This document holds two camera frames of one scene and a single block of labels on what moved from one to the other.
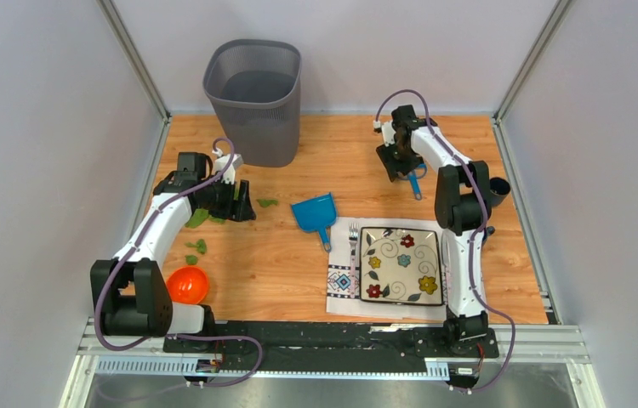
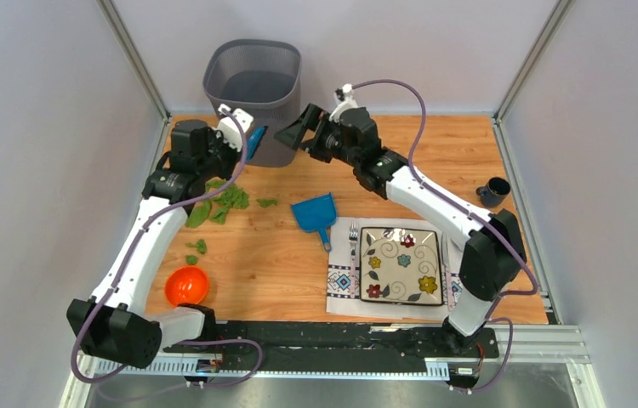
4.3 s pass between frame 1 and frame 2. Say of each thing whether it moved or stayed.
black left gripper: moved
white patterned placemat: stayed
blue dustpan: stayed
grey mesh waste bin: stayed
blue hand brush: moved
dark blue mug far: stayed
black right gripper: moved
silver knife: stayed
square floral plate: stayed
